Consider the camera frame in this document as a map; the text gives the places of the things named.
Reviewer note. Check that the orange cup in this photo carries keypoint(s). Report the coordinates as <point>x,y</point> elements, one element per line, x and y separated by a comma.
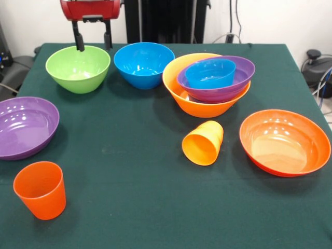
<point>202,147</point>

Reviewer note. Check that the purple bowl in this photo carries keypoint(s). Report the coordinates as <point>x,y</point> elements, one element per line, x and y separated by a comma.
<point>26,129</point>
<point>228,90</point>

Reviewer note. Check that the dark green tablecloth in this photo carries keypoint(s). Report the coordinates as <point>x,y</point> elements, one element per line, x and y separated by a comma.
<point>155,194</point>

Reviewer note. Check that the red cup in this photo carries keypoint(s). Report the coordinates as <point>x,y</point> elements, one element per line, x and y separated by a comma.
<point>41,197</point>

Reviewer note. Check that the black equipment box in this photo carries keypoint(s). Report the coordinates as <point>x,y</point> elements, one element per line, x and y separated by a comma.
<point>4,52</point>

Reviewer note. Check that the red shallow bowl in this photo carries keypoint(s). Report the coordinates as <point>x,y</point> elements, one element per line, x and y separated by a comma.
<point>282,145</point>

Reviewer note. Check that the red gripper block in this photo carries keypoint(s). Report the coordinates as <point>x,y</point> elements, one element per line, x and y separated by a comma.
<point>90,9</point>

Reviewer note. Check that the large orange bowl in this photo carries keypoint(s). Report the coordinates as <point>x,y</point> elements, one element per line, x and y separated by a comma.
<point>202,109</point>

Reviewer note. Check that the small translucent blue bowl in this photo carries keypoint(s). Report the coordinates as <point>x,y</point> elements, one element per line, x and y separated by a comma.
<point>210,75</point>

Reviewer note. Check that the green bowl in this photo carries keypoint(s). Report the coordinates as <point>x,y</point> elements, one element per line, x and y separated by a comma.
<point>77,70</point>

